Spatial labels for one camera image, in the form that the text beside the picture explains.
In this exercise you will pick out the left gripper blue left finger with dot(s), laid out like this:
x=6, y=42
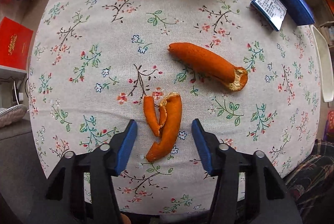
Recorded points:
x=127, y=143

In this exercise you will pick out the red gift box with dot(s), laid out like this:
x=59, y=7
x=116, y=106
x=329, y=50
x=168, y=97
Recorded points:
x=14, y=45

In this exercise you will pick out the long orange peel piece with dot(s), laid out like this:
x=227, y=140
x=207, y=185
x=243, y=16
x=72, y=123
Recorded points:
x=206, y=62

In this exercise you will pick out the floral tablecloth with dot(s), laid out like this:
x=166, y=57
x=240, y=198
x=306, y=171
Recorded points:
x=94, y=61

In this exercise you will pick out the white trash bin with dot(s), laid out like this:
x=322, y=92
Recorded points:
x=325, y=64

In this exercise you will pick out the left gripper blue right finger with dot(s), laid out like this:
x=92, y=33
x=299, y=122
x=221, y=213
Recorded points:
x=205, y=150

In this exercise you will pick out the person's left hand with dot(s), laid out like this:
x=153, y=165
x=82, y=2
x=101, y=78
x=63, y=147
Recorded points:
x=125, y=219

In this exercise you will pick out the curled orange peel piece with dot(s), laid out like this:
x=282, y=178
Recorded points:
x=165, y=126

